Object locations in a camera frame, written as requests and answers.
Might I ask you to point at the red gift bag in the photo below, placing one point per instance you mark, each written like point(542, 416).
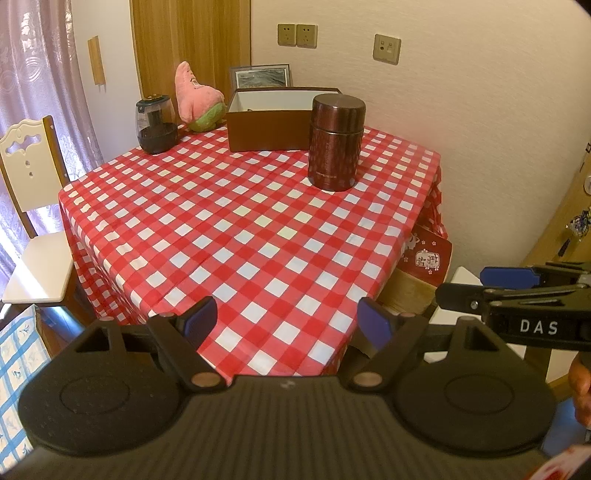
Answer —
point(427, 258)

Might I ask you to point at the wooden wall fixture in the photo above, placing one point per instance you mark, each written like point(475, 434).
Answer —
point(95, 60)

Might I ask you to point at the beige wall socket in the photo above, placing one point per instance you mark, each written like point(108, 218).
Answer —
point(286, 34)
point(307, 36)

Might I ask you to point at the dark glass jar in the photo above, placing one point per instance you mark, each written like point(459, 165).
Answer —
point(156, 127)

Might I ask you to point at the person's right hand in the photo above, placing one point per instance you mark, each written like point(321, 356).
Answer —
point(581, 392)

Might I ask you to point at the blue checkered cloth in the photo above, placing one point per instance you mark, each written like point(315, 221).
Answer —
point(16, 369)

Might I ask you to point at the red white checkered tablecloth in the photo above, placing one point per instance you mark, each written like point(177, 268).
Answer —
point(258, 249)

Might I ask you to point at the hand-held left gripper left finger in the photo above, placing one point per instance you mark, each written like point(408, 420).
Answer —
point(201, 319)

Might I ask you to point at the hanging key tassel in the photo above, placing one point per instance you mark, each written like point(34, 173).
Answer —
point(579, 224)

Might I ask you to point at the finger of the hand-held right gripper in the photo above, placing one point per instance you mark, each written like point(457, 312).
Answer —
point(461, 299)
point(508, 276)

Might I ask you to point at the cream wooden chair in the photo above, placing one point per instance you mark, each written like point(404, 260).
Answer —
point(37, 267)

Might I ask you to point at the pale purple curtain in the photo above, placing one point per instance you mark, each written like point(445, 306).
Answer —
point(41, 69)

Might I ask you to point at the framed picture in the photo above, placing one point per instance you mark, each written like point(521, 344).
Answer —
point(261, 76)

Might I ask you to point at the brown metal canister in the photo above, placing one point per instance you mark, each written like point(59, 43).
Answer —
point(334, 147)

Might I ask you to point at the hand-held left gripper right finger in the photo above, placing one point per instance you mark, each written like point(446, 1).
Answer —
point(376, 324)

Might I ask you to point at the beige wall switch panel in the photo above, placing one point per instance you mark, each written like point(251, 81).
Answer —
point(387, 48)

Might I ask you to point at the brown cardboard box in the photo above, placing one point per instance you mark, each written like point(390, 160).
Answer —
point(268, 131)

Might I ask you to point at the white seat wooden chair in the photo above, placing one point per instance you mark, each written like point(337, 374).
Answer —
point(461, 277)

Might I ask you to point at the pink starfish plush toy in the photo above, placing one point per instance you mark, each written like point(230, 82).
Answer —
point(196, 99)

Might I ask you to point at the tan woven box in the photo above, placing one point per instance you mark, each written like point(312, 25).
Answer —
point(408, 290)

